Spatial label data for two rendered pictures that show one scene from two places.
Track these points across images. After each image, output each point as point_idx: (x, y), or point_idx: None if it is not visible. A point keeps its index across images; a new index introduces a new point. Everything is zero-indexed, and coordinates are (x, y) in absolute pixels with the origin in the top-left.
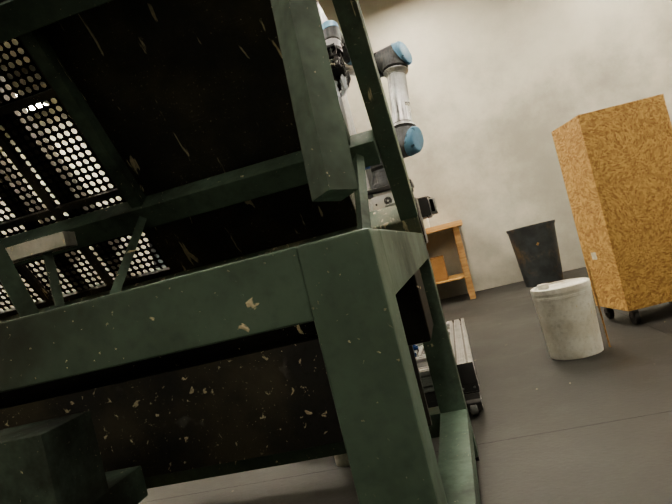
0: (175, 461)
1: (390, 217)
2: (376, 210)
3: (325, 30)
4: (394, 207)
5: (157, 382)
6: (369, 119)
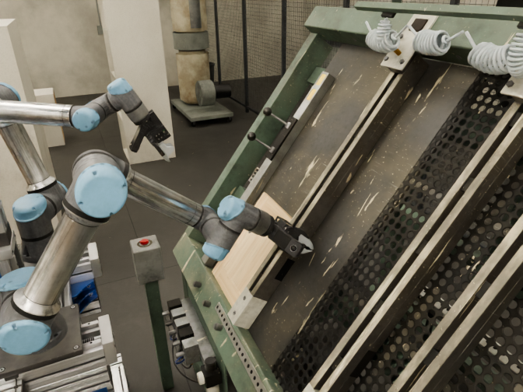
0: None
1: (201, 245)
2: (193, 246)
3: (134, 91)
4: (191, 239)
5: None
6: (247, 179)
